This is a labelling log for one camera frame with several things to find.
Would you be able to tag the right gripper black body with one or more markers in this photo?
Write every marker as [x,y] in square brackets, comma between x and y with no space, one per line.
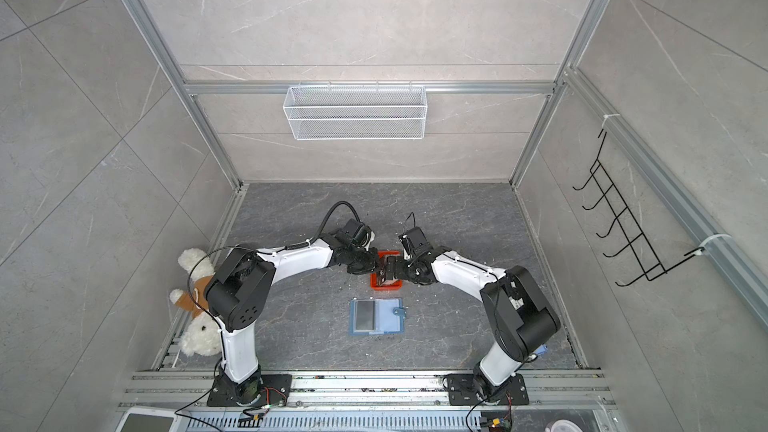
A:
[404,269]

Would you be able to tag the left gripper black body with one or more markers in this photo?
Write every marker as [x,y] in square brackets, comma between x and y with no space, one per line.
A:
[364,260]

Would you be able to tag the red plastic tray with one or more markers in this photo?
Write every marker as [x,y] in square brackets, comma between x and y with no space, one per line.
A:
[388,263]

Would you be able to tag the blue leather card holder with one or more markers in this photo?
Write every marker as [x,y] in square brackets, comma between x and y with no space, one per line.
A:
[390,317]

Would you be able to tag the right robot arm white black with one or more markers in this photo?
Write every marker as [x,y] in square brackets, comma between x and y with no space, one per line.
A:
[521,317]

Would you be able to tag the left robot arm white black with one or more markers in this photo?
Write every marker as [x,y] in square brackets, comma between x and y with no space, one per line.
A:
[238,292]

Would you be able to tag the white plush bunny toy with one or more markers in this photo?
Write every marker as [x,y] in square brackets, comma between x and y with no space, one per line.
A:
[202,334]

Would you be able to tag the white tablet device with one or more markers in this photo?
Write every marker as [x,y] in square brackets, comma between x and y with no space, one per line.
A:
[145,419]

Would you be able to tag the white wire mesh basket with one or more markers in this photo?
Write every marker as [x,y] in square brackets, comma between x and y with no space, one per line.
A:
[364,112]

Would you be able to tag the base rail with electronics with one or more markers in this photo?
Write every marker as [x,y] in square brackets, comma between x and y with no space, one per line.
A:
[415,400]

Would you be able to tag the black wire hook rack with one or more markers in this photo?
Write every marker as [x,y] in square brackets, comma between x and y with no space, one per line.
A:
[625,224]

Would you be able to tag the aluminium frame rails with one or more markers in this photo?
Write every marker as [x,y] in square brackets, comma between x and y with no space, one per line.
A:
[726,257]

